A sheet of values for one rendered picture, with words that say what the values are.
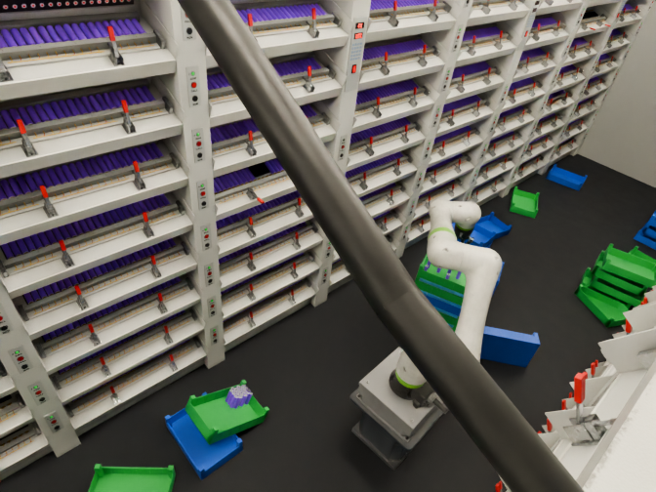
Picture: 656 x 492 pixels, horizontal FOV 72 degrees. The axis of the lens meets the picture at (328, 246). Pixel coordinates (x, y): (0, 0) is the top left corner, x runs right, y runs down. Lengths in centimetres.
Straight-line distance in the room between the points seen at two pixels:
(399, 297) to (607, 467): 16
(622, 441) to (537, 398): 235
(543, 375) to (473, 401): 258
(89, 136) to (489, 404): 138
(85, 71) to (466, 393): 129
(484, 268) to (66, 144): 143
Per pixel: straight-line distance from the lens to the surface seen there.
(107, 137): 149
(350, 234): 22
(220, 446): 219
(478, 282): 180
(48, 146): 146
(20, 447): 225
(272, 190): 193
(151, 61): 146
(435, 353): 21
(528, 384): 271
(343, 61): 192
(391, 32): 208
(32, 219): 155
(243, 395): 222
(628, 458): 33
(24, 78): 137
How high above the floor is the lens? 196
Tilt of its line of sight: 39 degrees down
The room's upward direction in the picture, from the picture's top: 8 degrees clockwise
